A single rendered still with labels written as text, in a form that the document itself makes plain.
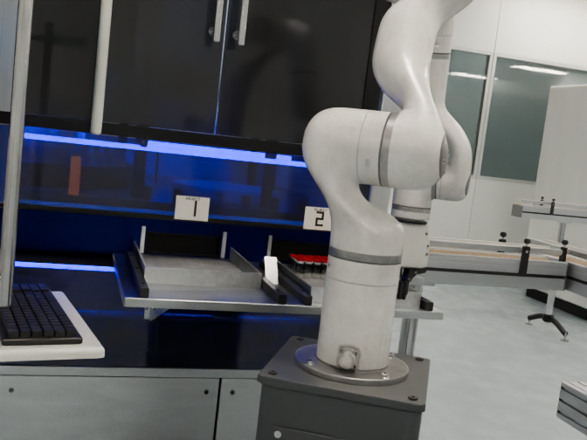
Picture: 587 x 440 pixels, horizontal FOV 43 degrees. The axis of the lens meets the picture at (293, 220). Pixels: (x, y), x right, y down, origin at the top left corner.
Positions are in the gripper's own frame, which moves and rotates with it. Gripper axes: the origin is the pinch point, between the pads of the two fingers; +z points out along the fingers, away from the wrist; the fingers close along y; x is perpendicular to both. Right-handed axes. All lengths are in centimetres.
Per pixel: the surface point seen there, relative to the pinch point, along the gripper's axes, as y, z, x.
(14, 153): 80, -22, 12
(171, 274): 48, 2, -13
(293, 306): 24.2, 4.7, 1.0
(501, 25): -312, -158, -500
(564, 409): -84, 45, -45
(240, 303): 35.6, 4.5, 0.9
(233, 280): 34.4, 2.8, -13.0
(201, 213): 39, -9, -39
